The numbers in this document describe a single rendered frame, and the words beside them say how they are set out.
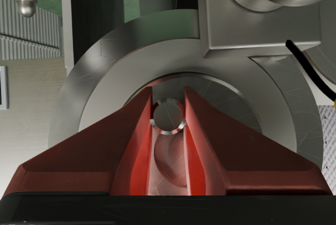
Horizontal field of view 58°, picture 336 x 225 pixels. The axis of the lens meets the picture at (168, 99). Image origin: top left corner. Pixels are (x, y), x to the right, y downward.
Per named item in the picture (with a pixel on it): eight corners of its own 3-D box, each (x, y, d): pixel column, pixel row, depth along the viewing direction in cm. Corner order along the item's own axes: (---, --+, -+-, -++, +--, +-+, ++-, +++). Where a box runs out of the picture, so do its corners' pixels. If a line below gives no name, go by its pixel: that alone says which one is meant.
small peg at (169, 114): (193, 123, 11) (161, 142, 11) (188, 119, 14) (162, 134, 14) (174, 91, 11) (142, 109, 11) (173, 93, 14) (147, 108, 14)
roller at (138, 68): (294, 34, 16) (301, 257, 16) (214, 77, 42) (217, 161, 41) (72, 39, 16) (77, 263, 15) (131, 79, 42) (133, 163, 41)
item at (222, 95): (157, 262, 14) (79, 121, 14) (158, 243, 16) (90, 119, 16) (298, 184, 14) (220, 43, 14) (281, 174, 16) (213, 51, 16)
